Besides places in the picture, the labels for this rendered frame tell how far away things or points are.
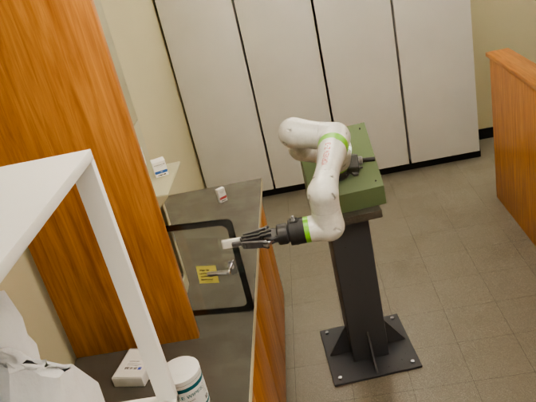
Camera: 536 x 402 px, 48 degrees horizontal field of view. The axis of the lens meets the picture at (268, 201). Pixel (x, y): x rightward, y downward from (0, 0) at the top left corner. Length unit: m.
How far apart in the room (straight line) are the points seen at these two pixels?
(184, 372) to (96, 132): 0.82
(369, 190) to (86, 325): 1.44
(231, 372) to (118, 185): 0.75
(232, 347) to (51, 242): 0.74
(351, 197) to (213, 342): 1.06
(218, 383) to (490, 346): 1.84
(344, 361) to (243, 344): 1.33
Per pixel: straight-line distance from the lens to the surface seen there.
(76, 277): 2.30
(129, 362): 2.31
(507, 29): 5.92
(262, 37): 5.11
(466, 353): 3.51
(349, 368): 3.46
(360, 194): 2.95
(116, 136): 2.02
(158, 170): 2.32
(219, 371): 2.18
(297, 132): 2.37
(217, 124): 5.32
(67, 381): 1.05
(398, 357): 3.49
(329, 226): 2.04
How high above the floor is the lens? 2.30
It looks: 25 degrees down
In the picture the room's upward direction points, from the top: 13 degrees counter-clockwise
